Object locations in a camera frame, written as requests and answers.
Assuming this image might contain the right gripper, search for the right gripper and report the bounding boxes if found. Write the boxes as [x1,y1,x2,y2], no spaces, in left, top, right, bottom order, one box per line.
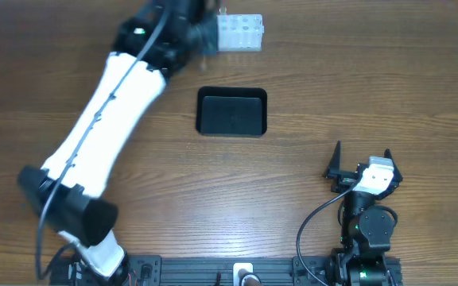
[323,141,404,195]

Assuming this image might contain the black tray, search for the black tray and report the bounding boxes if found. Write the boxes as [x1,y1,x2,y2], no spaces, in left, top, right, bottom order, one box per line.
[195,86,269,138]

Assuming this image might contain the white test tube rack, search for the white test tube rack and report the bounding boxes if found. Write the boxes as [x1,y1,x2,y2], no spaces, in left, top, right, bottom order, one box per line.
[215,14,266,52]

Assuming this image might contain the mounting rail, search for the mounting rail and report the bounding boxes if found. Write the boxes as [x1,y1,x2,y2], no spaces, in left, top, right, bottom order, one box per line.
[49,255,403,286]

